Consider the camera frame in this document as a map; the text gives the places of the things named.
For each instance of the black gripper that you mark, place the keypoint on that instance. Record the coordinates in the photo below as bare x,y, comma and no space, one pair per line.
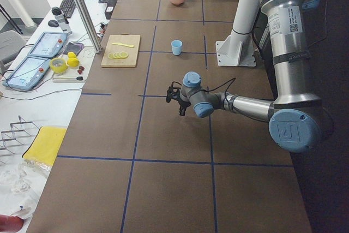
183,103

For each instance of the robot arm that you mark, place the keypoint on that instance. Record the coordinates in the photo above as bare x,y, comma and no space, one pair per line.
297,121

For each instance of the light blue plastic cup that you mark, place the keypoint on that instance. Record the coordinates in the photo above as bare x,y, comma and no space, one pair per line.
176,46

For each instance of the yellow plastic knife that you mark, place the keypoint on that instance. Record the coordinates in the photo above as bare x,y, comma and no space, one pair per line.
123,44

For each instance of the bamboo cutting board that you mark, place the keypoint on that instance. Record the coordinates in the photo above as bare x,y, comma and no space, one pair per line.
130,61

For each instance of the white tray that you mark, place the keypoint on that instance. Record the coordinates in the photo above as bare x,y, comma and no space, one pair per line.
86,58

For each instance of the whole yellow lemon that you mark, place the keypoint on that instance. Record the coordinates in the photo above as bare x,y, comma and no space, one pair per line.
72,61

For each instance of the yellow tape roll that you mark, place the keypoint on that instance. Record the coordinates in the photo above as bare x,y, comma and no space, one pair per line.
58,65

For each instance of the yellow cloth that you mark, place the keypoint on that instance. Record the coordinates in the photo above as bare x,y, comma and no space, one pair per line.
46,145

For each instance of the upper teach pendant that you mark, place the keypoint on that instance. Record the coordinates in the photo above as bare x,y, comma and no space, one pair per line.
48,44

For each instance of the teach pendant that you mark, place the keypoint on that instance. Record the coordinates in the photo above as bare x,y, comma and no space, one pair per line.
48,44
28,73

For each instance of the black keyboard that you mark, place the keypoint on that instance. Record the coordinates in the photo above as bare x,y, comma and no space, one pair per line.
67,7

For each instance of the black computer mouse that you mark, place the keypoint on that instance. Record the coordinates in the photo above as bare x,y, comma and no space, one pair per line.
53,23

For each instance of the lower teach pendant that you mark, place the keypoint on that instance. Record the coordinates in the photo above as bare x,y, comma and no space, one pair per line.
28,73

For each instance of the water bottle black cap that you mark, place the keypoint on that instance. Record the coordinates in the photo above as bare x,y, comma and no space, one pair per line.
62,20

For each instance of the clear plastic bag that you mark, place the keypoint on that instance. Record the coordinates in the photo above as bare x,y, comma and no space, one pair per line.
21,187

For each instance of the red object at corner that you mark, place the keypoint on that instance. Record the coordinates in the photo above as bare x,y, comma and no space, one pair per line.
11,223

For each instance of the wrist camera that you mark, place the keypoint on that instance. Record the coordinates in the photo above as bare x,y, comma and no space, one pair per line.
173,93

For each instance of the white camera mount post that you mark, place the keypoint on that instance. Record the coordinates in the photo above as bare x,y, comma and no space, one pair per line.
237,49

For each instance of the black handled tool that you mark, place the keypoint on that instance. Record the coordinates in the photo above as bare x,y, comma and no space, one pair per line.
78,78

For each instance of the aluminium frame post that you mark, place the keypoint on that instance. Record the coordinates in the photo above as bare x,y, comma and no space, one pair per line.
88,24

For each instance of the wire rack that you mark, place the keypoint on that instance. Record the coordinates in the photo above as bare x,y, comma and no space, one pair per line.
20,133

